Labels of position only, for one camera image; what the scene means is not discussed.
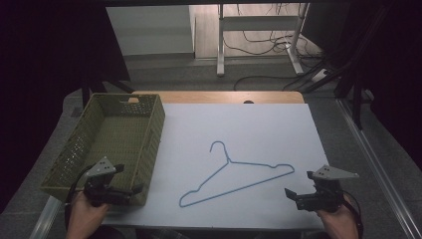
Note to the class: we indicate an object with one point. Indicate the wooden table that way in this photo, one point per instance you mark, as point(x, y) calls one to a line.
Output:
point(205, 97)

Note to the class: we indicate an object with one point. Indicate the white cabinet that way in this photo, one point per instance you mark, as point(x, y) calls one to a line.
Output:
point(149, 30)

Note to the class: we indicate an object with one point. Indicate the black metal stand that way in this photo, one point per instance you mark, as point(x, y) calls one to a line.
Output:
point(356, 99)

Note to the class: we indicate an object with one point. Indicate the person's right hand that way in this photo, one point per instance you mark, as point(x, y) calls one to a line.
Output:
point(341, 224)

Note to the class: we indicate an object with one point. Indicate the white power strip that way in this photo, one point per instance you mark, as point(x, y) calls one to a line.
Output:
point(319, 75)

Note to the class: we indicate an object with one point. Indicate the person's left hand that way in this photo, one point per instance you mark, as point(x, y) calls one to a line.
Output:
point(83, 219)

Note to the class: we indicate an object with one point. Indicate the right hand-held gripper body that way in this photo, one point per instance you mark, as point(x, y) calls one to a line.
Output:
point(323, 200)

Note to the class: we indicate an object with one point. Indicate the white metal desk frame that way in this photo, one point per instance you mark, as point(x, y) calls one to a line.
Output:
point(258, 23)

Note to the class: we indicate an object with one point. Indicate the aluminium floor rail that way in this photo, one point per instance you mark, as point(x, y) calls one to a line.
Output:
point(46, 219)
point(381, 166)

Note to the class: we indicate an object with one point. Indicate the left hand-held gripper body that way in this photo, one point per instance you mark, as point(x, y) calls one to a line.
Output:
point(99, 194)

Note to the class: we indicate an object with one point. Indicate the olive green plastic basket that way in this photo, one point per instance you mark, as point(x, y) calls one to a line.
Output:
point(116, 139)

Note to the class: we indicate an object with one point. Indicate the black curtain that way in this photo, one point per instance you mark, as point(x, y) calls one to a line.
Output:
point(43, 66)
point(398, 66)

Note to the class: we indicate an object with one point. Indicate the white table mat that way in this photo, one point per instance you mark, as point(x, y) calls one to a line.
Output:
point(252, 132)

